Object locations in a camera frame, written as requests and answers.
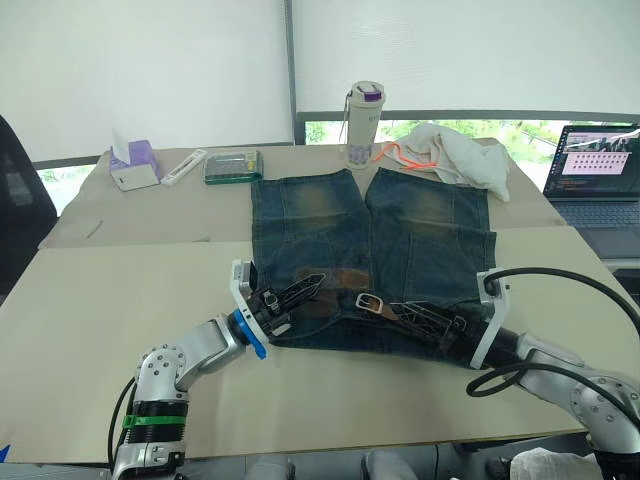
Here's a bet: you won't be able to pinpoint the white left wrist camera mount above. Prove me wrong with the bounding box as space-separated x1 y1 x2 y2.
229 258 272 352

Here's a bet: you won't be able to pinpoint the green screwdriver bit case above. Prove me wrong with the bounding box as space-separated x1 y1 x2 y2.
202 149 265 187

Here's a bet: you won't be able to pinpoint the open black laptop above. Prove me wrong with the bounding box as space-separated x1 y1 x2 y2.
541 123 640 262

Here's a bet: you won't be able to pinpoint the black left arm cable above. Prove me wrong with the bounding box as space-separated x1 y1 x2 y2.
106 376 138 469

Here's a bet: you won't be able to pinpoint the white crumpled cloth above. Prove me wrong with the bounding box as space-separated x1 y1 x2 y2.
507 446 597 480

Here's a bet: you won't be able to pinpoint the brown belt with silver buckle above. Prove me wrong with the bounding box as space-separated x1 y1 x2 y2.
293 266 402 323

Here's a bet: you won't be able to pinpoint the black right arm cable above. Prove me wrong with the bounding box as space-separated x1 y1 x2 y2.
466 267 640 416

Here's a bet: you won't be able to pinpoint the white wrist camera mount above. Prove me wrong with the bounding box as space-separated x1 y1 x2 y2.
229 258 272 352
469 269 512 370

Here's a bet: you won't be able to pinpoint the grey window frame post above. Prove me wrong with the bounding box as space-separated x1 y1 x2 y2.
283 0 302 147

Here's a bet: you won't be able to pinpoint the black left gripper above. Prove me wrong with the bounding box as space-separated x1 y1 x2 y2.
248 273 328 347

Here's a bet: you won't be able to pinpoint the white slim pen case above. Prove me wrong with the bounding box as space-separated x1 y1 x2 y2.
160 148 208 188

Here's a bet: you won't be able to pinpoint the orange strap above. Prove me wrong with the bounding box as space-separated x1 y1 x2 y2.
371 140 437 172

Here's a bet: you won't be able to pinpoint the white roller blind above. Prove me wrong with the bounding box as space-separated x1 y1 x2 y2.
291 0 640 120
0 0 295 164

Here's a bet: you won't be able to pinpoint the white cloth bag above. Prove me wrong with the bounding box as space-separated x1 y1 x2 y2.
393 123 512 203

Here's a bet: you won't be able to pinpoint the white tumbler with purple lid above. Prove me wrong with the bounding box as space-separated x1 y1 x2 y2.
341 80 388 172

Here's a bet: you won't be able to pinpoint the grey rounded shape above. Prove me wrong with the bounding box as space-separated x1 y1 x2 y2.
361 449 419 480

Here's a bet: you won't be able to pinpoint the black office chair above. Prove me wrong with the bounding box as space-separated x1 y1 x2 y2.
0 114 59 302

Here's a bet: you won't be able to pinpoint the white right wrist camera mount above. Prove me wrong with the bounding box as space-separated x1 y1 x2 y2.
469 269 512 370

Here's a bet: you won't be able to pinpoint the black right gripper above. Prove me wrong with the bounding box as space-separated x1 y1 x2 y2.
394 300 490 364

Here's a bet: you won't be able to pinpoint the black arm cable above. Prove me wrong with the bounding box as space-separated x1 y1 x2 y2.
106 376 138 469
466 267 640 416

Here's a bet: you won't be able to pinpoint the purple tissue box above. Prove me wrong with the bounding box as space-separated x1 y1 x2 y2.
108 128 162 193

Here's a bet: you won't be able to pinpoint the blue denim shorts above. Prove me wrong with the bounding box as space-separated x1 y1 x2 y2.
249 167 498 370

